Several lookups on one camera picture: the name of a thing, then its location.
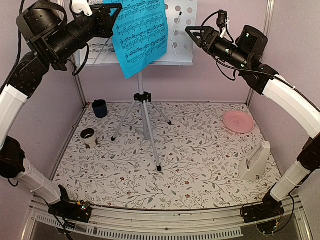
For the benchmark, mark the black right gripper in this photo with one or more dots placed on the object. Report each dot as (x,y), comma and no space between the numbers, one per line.
(209,32)

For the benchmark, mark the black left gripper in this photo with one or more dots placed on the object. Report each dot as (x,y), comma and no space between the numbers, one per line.
(106,21)

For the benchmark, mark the white perforated music stand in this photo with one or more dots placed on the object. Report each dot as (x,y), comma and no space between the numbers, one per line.
(179,14)

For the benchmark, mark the blue sheet music page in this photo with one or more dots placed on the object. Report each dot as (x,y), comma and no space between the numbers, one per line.
(140,34)

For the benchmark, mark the white sheet music page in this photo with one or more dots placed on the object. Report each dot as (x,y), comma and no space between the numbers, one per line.
(101,52)

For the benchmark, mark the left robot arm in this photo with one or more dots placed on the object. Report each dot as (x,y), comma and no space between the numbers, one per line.
(47,118)

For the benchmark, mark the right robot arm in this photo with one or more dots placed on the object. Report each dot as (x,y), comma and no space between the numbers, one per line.
(268,82)

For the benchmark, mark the pink plate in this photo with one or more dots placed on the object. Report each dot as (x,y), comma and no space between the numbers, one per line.
(238,122)

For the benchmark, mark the dark blue cup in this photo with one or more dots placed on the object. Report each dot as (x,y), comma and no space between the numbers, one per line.
(100,108)

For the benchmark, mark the white paper coffee cup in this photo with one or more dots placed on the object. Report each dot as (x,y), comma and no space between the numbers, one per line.
(89,138)

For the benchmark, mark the floral table mat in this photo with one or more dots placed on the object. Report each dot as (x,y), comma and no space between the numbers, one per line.
(191,164)

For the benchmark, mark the white metronome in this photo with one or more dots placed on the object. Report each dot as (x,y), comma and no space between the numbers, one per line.
(253,165)

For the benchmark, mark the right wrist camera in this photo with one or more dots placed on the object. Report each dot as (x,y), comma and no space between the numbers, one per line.
(222,22)

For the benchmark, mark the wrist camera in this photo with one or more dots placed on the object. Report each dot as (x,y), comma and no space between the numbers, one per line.
(80,7)
(222,22)

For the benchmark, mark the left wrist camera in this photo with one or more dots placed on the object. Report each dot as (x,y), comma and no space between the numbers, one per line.
(80,7)

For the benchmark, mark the left aluminium frame post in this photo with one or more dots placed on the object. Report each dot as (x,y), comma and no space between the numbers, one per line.
(77,80)

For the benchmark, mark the aluminium front rail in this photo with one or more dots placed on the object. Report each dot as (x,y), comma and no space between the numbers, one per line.
(113,223)

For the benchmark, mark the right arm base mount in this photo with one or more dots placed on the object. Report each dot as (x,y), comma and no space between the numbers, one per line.
(262,212)

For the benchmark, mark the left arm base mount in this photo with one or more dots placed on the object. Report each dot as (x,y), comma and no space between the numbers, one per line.
(80,211)

